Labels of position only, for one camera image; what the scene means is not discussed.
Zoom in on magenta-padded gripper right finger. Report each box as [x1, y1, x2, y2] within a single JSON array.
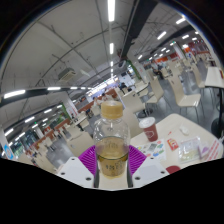
[[126, 145, 170, 189]]

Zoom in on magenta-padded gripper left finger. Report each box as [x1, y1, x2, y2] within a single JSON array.
[[56, 145, 100, 189]]

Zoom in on clear bottle with yellow drink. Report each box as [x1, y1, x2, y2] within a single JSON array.
[[92, 100, 131, 179]]

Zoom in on printed paper flyer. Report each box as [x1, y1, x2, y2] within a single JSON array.
[[134, 138, 167, 163]]

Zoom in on red paper cup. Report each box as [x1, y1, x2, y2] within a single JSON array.
[[138, 116, 159, 143]]

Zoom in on flat round red coaster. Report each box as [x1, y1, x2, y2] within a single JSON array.
[[165, 165, 182, 175]]

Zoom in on small red snack packet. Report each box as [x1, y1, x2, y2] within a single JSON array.
[[166, 138, 179, 152]]

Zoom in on clear plastic packet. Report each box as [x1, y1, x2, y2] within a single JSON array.
[[177, 136, 202, 163]]

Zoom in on small white wrapper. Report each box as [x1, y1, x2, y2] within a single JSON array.
[[178, 124, 191, 136]]

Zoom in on small purple packet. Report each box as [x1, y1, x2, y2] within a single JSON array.
[[198, 146, 210, 159]]

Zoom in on pink table sticker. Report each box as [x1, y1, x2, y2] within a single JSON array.
[[206, 139, 224, 162]]

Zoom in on beige cafeteria chairs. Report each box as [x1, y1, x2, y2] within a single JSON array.
[[9, 58, 214, 168]]

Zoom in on ceiling air conditioner unit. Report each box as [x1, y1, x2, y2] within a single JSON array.
[[57, 68, 77, 84]]

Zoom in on person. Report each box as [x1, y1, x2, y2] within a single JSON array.
[[151, 63, 164, 79]]

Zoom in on beige side table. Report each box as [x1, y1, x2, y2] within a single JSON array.
[[204, 66, 224, 89]]

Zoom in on ceiling strip lights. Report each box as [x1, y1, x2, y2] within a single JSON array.
[[0, 0, 201, 138]]

